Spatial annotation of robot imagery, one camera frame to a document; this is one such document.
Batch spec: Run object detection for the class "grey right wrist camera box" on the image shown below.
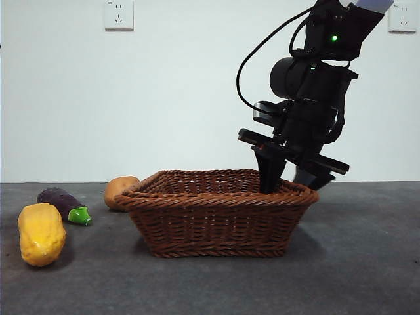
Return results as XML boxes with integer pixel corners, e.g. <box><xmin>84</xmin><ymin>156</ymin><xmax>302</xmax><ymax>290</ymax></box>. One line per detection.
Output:
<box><xmin>252</xmin><ymin>100</ymin><xmax>291</xmax><ymax>129</ymax></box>

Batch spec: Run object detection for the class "purple toy eggplant green stem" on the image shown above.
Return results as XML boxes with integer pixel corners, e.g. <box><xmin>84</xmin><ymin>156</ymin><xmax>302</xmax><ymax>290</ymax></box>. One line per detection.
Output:
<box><xmin>35</xmin><ymin>186</ymin><xmax>93</xmax><ymax>226</ymax></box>

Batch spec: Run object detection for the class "yellow bumpy toy vegetable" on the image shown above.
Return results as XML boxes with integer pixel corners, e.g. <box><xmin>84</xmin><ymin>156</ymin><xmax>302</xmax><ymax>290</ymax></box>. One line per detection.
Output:
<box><xmin>17</xmin><ymin>203</ymin><xmax>67</xmax><ymax>267</ymax></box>

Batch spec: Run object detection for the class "brown toy potato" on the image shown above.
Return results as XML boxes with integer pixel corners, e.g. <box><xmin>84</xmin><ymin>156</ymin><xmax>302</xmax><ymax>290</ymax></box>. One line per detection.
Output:
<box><xmin>104</xmin><ymin>176</ymin><xmax>141</xmax><ymax>211</ymax></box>

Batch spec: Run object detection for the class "white wall socket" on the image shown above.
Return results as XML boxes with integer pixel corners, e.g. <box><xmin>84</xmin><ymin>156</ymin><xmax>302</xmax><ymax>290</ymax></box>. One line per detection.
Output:
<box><xmin>104</xmin><ymin>1</ymin><xmax>135</xmax><ymax>32</ymax></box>
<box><xmin>388</xmin><ymin>3</ymin><xmax>413</xmax><ymax>33</ymax></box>

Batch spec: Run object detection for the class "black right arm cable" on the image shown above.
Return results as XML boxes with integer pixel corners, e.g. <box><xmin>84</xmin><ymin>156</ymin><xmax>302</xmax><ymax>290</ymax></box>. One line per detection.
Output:
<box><xmin>236</xmin><ymin>5</ymin><xmax>318</xmax><ymax>114</ymax></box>

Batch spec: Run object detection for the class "brown wicker basket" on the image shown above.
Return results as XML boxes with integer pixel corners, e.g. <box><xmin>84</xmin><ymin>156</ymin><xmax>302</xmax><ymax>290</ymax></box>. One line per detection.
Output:
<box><xmin>114</xmin><ymin>169</ymin><xmax>320</xmax><ymax>259</ymax></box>

